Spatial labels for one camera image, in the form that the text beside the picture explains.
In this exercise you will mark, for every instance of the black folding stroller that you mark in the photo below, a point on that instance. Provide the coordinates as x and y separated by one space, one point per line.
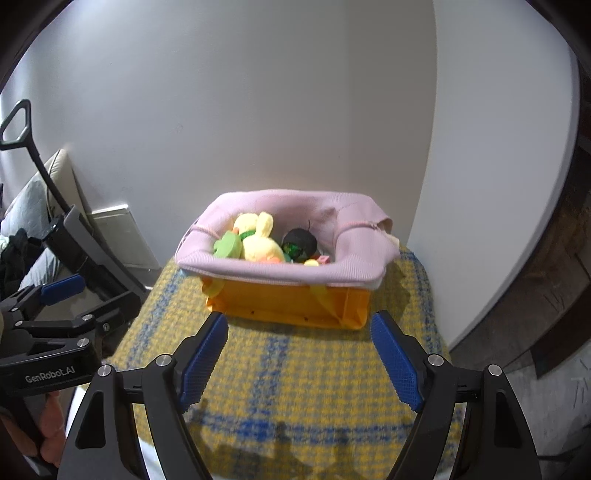
92 258

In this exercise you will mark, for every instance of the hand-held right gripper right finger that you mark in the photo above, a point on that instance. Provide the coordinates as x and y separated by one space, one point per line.
397 364

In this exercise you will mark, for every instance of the orange plastic basket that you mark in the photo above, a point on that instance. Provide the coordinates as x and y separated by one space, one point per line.
286 307

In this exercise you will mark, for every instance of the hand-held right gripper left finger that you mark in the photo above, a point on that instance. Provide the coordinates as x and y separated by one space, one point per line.
203 355

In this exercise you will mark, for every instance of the white wall panel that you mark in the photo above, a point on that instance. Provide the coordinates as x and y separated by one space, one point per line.
124 235

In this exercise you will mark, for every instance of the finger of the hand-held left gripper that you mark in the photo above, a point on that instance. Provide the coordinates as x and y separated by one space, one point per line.
83 323
62 286

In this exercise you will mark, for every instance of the black woven ball pouch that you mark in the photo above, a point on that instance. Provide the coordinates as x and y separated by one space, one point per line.
298 240

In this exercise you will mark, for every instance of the person's left hand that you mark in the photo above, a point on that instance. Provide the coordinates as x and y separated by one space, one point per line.
55 420

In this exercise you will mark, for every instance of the grey pillow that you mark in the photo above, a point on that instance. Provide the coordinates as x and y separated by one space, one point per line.
27 207

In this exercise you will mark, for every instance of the pink fabric basket liner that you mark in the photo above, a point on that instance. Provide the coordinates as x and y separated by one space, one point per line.
286 274

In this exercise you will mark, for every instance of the beige cushion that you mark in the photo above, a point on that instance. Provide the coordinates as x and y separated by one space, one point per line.
64 184

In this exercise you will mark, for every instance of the yellow plush duck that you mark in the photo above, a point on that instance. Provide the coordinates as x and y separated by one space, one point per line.
261 244

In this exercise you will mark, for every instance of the black cloth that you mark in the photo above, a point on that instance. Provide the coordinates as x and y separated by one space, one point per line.
18 254

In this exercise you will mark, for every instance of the green toy figure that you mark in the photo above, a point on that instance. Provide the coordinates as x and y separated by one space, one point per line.
228 247

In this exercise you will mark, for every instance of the yellow and blue woven blanket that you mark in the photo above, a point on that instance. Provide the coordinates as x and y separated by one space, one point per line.
300 369

